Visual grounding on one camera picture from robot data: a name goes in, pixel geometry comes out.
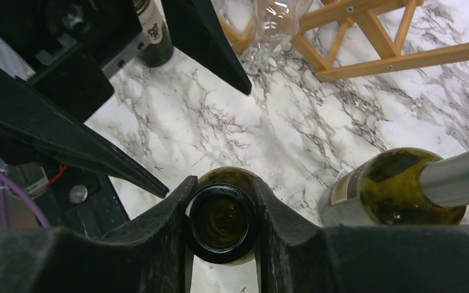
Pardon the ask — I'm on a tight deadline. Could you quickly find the dark wine bottle at left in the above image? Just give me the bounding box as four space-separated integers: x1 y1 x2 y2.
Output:
132 0 174 68

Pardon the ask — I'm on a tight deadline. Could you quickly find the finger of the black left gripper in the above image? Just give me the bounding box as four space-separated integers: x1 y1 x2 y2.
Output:
0 176 198 292
252 178 469 292

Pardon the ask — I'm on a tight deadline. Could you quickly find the wooden wine rack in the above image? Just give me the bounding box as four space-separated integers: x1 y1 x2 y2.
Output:
219 1 469 82

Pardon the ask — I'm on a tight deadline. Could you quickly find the dark green wine bottle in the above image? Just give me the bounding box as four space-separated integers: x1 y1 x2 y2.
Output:
184 167 258 266

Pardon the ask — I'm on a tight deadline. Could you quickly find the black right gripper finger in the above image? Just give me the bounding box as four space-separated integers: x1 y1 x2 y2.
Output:
161 0 252 95

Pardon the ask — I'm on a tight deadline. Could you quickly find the clear glass bottle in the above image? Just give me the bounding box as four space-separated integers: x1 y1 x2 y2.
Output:
241 0 313 77

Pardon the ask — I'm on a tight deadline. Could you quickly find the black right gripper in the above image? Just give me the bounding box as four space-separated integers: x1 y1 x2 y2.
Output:
0 1 169 198

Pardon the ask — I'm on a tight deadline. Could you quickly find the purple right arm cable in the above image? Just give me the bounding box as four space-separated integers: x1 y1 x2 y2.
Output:
0 156 52 231

